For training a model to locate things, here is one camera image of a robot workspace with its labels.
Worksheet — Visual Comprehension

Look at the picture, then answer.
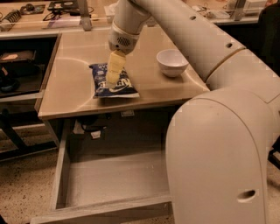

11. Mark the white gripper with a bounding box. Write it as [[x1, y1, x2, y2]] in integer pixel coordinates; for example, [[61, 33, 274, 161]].
[[106, 22, 140, 88]]

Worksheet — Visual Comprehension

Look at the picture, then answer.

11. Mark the blue Kettle chip bag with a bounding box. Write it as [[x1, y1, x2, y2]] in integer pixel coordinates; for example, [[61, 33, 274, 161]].
[[89, 63, 139, 98]]

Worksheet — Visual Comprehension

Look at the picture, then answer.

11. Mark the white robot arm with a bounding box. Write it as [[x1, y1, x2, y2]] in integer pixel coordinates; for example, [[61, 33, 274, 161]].
[[108, 0, 280, 224]]

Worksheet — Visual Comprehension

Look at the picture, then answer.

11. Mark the open grey wooden drawer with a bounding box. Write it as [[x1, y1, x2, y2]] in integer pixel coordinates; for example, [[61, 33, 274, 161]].
[[31, 117, 172, 224]]

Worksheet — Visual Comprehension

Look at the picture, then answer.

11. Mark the white bowl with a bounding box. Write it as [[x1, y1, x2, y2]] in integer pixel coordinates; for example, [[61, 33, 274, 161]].
[[157, 49, 189, 78]]

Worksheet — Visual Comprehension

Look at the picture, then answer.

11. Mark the wooden table cabinet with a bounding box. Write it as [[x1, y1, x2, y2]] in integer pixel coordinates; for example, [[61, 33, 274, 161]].
[[33, 24, 211, 147]]

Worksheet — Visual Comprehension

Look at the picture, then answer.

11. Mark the white tag under table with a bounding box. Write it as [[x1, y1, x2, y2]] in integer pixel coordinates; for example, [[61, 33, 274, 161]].
[[90, 130, 101, 139]]

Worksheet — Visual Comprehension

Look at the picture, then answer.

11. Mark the black office chair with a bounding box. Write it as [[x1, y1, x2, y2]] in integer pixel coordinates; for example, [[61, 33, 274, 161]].
[[268, 139, 280, 170]]

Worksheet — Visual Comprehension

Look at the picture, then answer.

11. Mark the black cable under table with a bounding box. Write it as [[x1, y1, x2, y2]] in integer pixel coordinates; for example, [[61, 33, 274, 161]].
[[76, 113, 112, 133]]

